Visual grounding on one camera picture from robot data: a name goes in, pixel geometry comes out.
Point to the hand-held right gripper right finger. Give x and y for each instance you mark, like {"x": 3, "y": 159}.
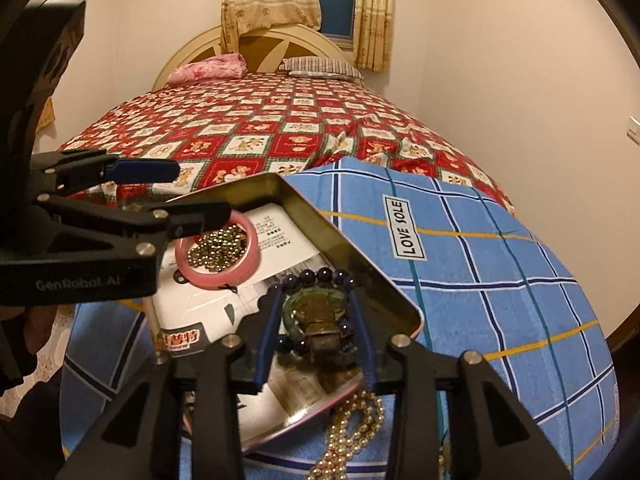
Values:
{"x": 363, "y": 332}

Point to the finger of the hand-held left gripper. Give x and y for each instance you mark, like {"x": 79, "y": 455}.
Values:
{"x": 135, "y": 169}
{"x": 190, "y": 217}

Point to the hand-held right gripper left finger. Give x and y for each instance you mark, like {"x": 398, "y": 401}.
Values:
{"x": 267, "y": 342}

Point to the green jade bangle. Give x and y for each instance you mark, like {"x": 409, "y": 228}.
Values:
{"x": 291, "y": 317}

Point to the brown metal ornament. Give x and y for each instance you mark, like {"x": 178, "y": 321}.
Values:
{"x": 322, "y": 322}

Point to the rectangular pink tin box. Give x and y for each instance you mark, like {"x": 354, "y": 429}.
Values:
{"x": 370, "y": 285}

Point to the pink bangle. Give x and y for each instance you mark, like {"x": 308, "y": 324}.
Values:
{"x": 192, "y": 272}

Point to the person's left forearm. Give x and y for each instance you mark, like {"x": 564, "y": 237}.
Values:
{"x": 30, "y": 435}

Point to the printed paper leaflet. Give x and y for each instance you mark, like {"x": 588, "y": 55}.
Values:
{"x": 200, "y": 315}

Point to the pink folded blanket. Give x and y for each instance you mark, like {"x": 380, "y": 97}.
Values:
{"x": 210, "y": 67}

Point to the red patterned bedspread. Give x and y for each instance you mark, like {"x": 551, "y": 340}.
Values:
{"x": 280, "y": 120}

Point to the cream wooden headboard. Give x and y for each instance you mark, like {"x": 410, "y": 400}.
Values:
{"x": 195, "y": 47}

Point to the blue checked cloth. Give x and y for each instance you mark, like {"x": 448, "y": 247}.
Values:
{"x": 490, "y": 285}

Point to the striped pillow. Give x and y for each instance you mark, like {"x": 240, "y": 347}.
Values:
{"x": 325, "y": 66}

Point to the window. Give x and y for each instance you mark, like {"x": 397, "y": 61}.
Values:
{"x": 337, "y": 5}

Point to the narrow beige curtain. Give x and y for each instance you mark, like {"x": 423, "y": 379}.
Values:
{"x": 372, "y": 15}

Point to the brown wooden door frame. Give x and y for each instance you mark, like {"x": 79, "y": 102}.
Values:
{"x": 622, "y": 332}

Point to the white wall switch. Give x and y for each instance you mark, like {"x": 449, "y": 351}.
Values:
{"x": 634, "y": 131}

